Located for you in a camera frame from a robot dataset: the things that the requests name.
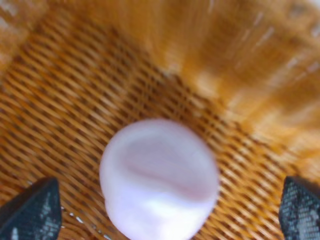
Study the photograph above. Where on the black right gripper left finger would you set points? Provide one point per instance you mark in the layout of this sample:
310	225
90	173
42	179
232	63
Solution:
34	214

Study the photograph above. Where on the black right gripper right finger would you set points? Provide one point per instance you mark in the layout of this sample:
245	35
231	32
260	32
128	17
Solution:
299	211

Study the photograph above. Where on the pink peach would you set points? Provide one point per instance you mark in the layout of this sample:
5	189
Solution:
159	180

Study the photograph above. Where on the orange woven wicker basket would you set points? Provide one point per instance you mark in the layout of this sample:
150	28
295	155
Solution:
243	74

